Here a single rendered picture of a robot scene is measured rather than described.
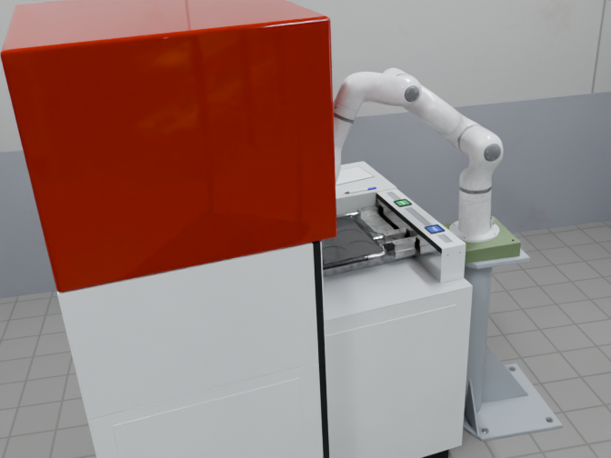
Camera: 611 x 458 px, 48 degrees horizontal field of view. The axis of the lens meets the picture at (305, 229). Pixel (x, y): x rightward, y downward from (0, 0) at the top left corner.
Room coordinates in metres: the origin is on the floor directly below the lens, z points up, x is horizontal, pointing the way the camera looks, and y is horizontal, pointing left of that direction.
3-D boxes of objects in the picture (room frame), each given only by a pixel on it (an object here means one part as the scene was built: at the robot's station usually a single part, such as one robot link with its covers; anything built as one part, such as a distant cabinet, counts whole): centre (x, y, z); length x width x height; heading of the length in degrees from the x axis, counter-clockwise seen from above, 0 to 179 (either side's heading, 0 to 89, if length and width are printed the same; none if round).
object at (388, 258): (2.22, -0.16, 0.84); 0.50 x 0.02 x 0.03; 108
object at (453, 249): (2.37, -0.43, 0.89); 0.55 x 0.09 x 0.14; 18
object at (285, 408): (1.97, 0.41, 0.41); 0.82 x 0.70 x 0.82; 18
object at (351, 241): (2.32, -0.07, 0.90); 0.34 x 0.34 x 0.01; 18
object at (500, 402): (2.40, -0.76, 0.41); 0.51 x 0.44 x 0.82; 99
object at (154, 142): (1.97, 0.39, 1.52); 0.81 x 0.75 x 0.60; 18
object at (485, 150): (2.35, -0.65, 1.18); 0.19 x 0.12 x 0.24; 13
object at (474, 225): (2.38, -0.65, 0.97); 0.19 x 0.19 x 0.18
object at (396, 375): (2.43, -0.14, 0.41); 0.96 x 0.64 x 0.82; 18
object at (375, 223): (2.42, -0.31, 0.87); 0.36 x 0.08 x 0.03; 18
